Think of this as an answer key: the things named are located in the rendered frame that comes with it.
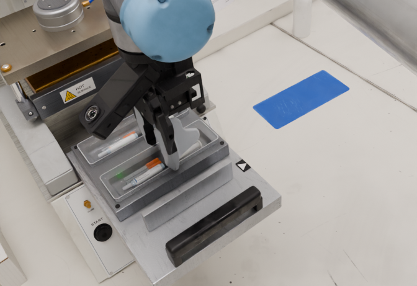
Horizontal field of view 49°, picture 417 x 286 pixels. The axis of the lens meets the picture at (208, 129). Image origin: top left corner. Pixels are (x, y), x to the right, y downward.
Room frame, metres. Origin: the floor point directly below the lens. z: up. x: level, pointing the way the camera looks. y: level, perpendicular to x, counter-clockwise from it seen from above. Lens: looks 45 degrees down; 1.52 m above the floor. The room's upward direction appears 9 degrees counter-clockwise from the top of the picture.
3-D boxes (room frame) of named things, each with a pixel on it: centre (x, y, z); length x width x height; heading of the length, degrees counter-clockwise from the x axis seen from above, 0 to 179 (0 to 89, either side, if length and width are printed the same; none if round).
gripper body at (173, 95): (0.48, 0.05, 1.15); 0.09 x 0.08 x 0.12; 119
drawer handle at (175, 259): (0.34, 0.01, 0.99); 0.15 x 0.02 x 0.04; 119
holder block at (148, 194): (0.51, 0.10, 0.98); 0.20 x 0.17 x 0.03; 119
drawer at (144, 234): (0.46, 0.08, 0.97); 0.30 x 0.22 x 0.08; 29
